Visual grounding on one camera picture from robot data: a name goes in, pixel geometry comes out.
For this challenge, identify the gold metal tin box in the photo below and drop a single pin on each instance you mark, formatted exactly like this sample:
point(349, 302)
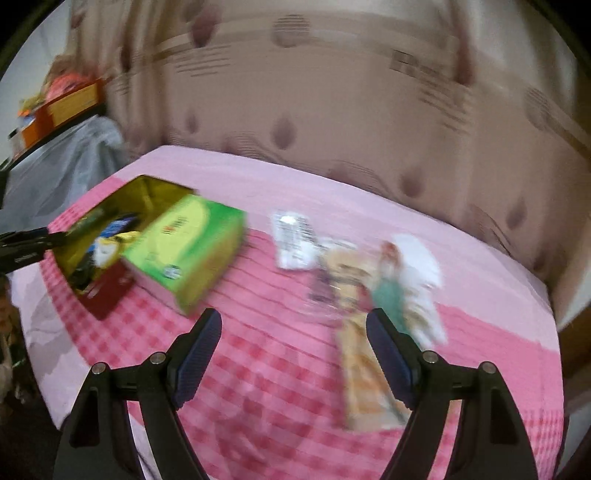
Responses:
point(106, 288)

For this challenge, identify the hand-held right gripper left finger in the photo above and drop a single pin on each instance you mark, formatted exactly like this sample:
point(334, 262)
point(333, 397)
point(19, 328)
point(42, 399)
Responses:
point(198, 353)

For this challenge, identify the beige leaf print curtain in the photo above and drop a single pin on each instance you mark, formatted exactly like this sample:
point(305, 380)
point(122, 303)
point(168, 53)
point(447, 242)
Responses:
point(351, 106)

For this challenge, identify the clear bag of cotton swabs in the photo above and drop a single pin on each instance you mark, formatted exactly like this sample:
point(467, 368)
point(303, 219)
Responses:
point(364, 369)

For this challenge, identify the red-brown box with yellow label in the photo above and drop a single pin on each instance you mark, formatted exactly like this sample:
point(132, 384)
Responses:
point(69, 104)

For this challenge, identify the white sock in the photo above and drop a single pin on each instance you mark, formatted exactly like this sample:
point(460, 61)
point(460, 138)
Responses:
point(422, 272)

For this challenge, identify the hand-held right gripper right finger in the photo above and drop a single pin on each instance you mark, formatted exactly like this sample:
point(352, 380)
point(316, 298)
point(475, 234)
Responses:
point(390, 362)

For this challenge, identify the pink checked cloth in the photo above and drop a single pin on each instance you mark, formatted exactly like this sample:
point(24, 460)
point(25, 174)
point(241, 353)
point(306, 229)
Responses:
point(286, 369)

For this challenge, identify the teal fluffy scrunchie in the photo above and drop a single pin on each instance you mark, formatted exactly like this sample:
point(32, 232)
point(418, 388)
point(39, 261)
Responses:
point(390, 297)

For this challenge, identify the small orange box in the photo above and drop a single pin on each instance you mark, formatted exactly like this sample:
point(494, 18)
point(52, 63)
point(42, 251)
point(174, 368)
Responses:
point(30, 134)

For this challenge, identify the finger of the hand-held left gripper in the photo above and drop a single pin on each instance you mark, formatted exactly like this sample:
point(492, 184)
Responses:
point(41, 238)

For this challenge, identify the green tissue pack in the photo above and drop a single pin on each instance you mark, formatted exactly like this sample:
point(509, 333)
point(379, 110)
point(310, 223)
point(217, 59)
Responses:
point(189, 249)

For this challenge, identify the orange plastic bag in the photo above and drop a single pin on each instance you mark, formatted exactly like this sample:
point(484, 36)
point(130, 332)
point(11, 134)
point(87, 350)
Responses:
point(64, 83)

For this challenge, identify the grey-blue plastic cover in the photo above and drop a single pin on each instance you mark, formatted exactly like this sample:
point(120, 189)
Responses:
point(69, 166)

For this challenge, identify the white printed packet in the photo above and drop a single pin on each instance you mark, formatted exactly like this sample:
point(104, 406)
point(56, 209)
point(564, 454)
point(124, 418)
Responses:
point(295, 240)

